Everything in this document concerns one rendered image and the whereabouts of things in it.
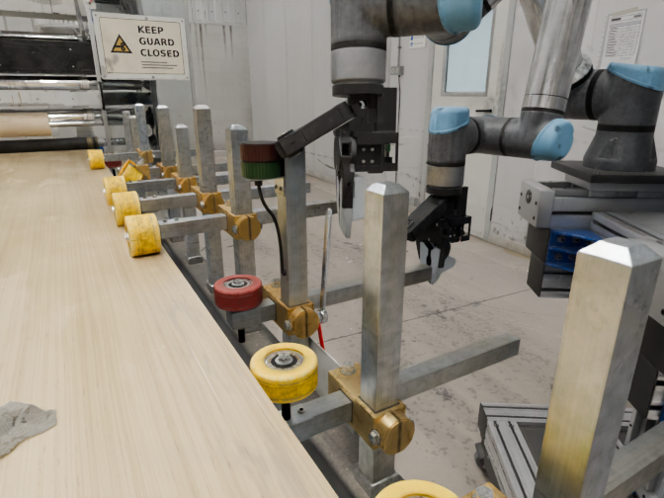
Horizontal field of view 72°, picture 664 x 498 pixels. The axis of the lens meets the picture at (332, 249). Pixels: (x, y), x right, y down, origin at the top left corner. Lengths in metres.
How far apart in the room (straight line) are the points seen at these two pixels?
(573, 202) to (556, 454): 0.86
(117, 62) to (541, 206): 2.37
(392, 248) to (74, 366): 0.40
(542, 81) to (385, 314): 0.56
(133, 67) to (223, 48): 6.79
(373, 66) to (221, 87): 9.01
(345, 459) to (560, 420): 0.41
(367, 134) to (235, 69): 9.09
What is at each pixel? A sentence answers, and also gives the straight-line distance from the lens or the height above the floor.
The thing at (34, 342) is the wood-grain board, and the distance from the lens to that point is 0.72.
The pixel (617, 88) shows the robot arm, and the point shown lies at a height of 1.22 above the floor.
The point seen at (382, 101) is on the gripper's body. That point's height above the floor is 1.20.
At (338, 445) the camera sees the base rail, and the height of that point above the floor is 0.70.
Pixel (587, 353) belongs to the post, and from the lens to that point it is 0.36.
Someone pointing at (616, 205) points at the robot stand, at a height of 0.96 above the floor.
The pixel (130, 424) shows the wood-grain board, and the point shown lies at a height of 0.90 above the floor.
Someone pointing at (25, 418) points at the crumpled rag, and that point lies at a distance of 0.55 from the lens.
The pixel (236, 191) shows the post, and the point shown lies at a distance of 0.94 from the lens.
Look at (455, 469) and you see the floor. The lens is 1.77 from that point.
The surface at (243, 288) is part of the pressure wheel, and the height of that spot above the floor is 0.91.
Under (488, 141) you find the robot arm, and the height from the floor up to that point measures 1.12.
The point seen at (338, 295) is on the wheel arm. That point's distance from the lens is 0.86.
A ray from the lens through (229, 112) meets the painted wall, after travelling 9.65.
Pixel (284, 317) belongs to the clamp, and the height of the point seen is 0.85.
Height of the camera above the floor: 1.21
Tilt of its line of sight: 19 degrees down
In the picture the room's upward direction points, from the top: straight up
